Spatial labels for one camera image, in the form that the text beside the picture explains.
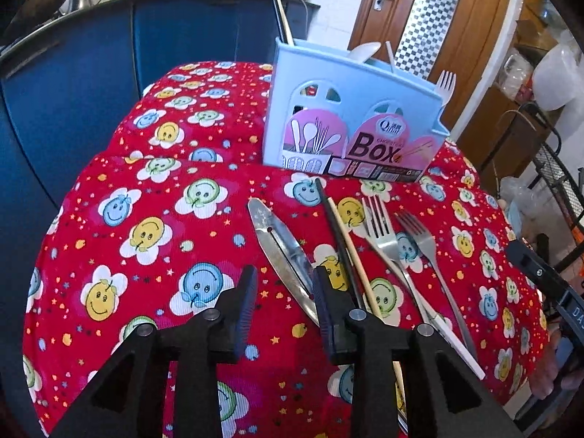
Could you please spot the blue kitchen base cabinets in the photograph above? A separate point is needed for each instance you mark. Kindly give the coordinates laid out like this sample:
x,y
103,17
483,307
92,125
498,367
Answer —
x,y
91,77

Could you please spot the red floral tablecloth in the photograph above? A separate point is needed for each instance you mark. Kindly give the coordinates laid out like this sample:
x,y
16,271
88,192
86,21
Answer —
x,y
182,219

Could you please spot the clear plastic bags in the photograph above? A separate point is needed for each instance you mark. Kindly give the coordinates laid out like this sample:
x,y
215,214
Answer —
x,y
520,196

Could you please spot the wooden shelf unit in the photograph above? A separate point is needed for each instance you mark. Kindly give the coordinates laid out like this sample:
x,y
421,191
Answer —
x,y
497,114

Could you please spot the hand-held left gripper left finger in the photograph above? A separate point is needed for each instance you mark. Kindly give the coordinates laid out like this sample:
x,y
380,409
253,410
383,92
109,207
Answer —
x,y
246,310

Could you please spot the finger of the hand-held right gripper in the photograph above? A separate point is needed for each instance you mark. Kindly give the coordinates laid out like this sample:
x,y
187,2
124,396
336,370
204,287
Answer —
x,y
534,267

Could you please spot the dark steel wok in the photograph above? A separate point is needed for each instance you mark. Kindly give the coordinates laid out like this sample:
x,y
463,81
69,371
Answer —
x,y
41,7

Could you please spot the silver table knife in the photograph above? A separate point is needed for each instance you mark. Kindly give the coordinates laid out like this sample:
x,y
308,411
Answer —
x,y
273,237

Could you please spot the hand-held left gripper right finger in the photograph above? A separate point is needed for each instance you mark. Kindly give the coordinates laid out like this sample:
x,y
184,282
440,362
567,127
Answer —
x,y
325,315

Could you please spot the light blue utensil box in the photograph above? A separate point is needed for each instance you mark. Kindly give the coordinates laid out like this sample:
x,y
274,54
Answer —
x,y
356,86

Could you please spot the wooden door with glass panel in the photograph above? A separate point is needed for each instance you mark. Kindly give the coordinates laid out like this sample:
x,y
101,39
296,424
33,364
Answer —
x,y
465,32

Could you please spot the white plastic bag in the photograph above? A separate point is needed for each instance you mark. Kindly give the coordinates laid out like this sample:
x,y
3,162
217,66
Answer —
x,y
559,73

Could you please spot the all silver fork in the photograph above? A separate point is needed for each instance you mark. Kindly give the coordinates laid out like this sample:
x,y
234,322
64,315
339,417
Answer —
x,y
426,248

